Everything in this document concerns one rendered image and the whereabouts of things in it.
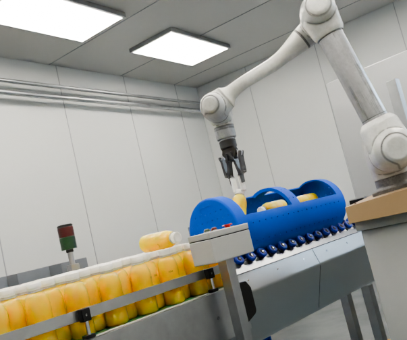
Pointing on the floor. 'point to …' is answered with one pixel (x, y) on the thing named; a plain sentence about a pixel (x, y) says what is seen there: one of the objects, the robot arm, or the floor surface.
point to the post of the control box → (235, 300)
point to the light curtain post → (400, 109)
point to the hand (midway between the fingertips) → (237, 184)
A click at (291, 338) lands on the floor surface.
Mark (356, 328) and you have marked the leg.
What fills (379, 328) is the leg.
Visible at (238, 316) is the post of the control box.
